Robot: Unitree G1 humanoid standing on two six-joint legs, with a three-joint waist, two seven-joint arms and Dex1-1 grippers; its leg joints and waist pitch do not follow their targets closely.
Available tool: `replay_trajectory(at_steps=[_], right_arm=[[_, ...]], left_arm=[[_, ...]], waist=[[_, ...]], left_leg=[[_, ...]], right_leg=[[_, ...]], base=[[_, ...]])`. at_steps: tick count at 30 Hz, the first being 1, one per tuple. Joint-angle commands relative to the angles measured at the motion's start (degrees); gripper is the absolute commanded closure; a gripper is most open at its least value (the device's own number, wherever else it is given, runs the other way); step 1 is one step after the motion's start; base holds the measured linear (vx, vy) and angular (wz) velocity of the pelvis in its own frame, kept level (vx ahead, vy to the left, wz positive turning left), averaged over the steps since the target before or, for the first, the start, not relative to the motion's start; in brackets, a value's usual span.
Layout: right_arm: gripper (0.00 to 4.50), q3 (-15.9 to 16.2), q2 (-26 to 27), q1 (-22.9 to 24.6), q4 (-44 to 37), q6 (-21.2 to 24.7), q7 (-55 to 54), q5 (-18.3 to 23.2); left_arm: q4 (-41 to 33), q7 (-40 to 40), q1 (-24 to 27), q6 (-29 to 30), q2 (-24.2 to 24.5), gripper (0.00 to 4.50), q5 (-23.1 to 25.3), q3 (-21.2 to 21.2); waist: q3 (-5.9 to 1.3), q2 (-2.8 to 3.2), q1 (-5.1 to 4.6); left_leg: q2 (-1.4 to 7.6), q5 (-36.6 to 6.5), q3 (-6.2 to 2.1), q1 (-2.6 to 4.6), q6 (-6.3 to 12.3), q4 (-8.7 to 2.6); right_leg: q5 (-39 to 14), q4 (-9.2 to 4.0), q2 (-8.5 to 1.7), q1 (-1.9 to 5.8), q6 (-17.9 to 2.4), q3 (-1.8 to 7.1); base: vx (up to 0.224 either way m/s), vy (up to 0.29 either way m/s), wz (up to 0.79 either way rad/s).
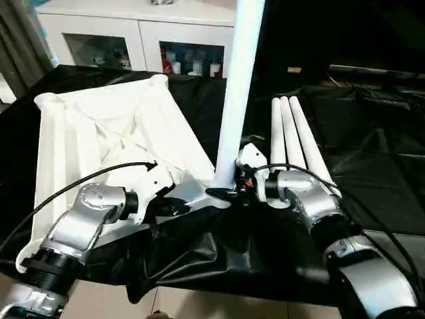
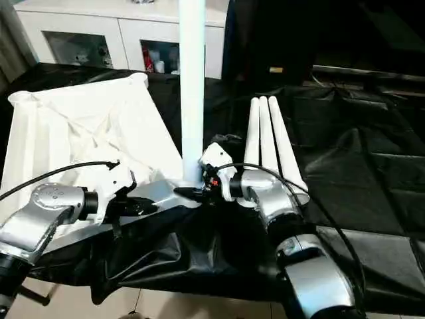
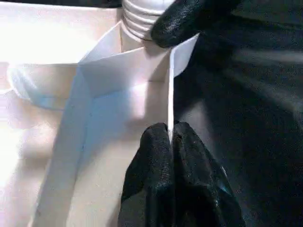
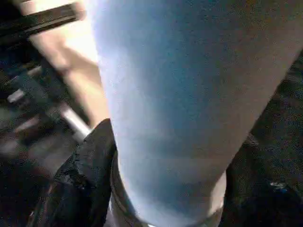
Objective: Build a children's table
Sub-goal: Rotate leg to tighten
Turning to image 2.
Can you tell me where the white cabinet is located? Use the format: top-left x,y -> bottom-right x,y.
13,0 -> 230,79

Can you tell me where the grey curtain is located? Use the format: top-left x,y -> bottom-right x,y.
0,0 -> 31,84

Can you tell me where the black mat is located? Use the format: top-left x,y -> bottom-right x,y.
0,63 -> 425,316

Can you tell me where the white plastic table leg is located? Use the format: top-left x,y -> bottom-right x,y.
178,0 -> 208,190
240,98 -> 262,207
267,96 -> 309,203
258,96 -> 280,175

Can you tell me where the white plastic table top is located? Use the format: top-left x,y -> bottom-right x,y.
0,72 -> 207,252

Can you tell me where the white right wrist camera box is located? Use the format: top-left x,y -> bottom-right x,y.
199,142 -> 237,200

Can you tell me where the silver metal rail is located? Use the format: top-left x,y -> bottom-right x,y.
312,64 -> 425,82

